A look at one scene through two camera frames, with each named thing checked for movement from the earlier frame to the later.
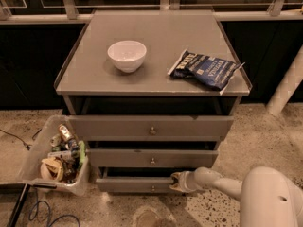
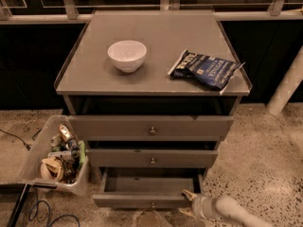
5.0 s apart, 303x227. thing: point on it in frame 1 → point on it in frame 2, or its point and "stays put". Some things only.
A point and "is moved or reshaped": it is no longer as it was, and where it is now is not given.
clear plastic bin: [57, 157] stays put
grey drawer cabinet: [151, 93] stays put
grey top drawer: [147, 128] stays put
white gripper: [186, 181] → [201, 206]
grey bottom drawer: [133, 183] is moved or reshaped
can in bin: [65, 131] stays put
